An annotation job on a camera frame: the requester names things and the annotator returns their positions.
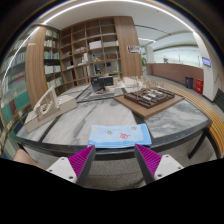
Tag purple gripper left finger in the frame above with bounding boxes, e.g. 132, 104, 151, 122
47, 145, 96, 187

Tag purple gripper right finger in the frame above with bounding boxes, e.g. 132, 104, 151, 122
134, 144, 183, 184

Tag light blue towel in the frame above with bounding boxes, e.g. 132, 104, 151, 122
88, 124, 152, 148

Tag brown building model on board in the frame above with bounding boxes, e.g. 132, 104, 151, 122
114, 88, 183, 119

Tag white architectural model on base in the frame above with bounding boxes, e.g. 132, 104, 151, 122
25, 87, 77, 133

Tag wooden slatted bench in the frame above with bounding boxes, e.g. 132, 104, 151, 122
160, 82, 224, 158

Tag pale wooden stick model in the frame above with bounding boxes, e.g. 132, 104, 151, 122
123, 76, 162, 90

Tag black box on table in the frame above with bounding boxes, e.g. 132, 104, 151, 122
91, 76, 114, 92

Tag dark blue bin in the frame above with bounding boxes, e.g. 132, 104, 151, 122
185, 76, 193, 89

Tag red bin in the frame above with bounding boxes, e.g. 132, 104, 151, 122
195, 79, 203, 94

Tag wooden bookshelf unit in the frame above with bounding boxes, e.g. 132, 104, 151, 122
25, 16, 142, 105

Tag white sign on shelf side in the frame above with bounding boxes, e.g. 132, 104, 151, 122
127, 45, 141, 54

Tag glass bookcase at left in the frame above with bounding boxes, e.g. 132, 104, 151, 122
0, 27, 38, 159

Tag wall monitor screen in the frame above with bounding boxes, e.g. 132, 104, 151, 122
202, 57, 211, 67

